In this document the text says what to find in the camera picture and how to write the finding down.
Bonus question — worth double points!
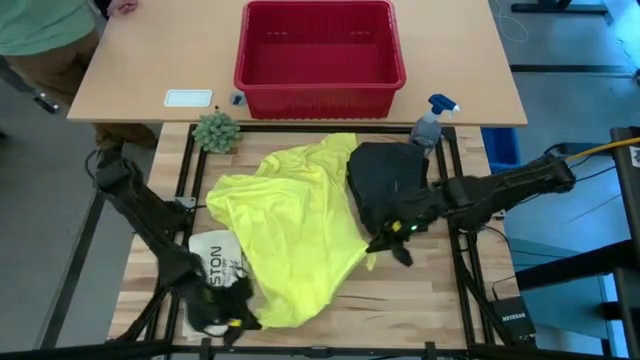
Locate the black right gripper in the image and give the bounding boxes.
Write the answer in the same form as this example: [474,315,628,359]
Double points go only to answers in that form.
[367,189,451,267]

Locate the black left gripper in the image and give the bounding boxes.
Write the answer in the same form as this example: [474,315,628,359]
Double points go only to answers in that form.
[187,277,264,346]

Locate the dark denim jeans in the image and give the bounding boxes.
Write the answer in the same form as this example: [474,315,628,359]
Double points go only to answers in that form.
[357,189,401,236]

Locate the black t-shirt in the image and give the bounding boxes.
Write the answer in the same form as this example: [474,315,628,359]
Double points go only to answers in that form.
[347,142,431,201]

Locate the yellow shirt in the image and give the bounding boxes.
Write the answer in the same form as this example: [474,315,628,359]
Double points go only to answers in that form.
[205,132,377,330]

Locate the red plastic laundry basket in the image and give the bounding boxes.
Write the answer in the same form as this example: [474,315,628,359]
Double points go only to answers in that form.
[233,0,408,120]

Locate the white Houston tote bag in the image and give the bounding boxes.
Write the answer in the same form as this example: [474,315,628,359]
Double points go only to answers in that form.
[182,229,247,341]

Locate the blue-capped spray bottle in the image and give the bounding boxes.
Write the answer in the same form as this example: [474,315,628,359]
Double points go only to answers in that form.
[409,93,460,151]

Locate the blue plastic bin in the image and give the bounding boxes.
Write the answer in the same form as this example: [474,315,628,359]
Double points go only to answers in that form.
[480,127,522,175]

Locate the long black floor bar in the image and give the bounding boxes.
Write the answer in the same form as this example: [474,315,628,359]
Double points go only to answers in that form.
[38,189,106,351]

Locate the green succulent plant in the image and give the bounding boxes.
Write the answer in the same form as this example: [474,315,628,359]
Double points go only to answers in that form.
[192,110,241,155]

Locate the white rectangular tray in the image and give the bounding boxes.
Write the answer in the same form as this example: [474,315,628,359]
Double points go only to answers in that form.
[163,88,214,109]

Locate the black table foot bar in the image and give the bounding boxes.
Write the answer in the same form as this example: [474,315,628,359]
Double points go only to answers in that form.
[509,63,639,74]

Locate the black stand base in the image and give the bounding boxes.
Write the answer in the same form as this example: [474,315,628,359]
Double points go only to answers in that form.
[510,0,610,15]

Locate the black tripod stand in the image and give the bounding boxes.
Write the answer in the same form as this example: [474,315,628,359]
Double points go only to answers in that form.
[0,62,60,115]

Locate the person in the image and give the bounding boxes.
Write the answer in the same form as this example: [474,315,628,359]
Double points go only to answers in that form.
[0,0,159,151]

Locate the black aluminium table frame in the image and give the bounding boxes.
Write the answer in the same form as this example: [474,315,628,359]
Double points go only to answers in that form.
[0,122,640,360]

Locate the black Netgear network switch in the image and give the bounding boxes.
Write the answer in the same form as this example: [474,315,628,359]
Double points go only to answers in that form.
[492,295,538,347]

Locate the black floor cable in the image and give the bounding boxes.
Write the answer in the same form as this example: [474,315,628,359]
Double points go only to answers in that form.
[574,164,617,184]

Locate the yellow cable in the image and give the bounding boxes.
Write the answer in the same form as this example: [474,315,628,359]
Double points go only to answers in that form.
[564,135,640,164]

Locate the white floor cable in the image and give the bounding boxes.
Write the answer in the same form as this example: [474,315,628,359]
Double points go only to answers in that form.
[492,0,530,44]

